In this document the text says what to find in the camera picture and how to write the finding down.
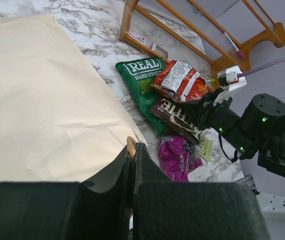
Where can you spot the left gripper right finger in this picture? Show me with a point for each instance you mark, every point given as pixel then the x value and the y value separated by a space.
pixel 168 210

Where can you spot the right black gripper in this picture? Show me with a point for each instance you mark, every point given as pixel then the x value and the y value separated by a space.
pixel 219 117

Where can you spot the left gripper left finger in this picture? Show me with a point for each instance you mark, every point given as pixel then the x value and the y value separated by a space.
pixel 95 209

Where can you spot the brown chocolate packet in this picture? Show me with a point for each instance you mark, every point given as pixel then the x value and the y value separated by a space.
pixel 177 119

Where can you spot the red tortilla chips bag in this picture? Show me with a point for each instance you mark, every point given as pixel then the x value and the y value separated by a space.
pixel 181 83

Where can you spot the small green candy packet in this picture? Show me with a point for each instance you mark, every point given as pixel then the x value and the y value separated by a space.
pixel 206 146

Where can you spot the purple snack bag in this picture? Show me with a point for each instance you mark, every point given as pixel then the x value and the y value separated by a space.
pixel 178 157

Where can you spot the green crisps bag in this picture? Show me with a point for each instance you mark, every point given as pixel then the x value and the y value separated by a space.
pixel 138 75

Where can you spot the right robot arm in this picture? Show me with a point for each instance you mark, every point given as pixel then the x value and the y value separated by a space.
pixel 259 131

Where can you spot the green tipped white pen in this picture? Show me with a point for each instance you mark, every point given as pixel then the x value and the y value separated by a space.
pixel 210 80

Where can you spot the pink tipped white pen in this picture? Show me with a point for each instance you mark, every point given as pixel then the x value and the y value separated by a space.
pixel 238 51

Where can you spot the red white card box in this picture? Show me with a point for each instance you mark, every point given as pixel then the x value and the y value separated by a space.
pixel 137 36

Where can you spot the wooden shelf rack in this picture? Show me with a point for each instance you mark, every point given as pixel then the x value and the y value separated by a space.
pixel 194 36

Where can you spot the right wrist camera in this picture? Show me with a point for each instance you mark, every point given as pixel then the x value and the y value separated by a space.
pixel 230 83

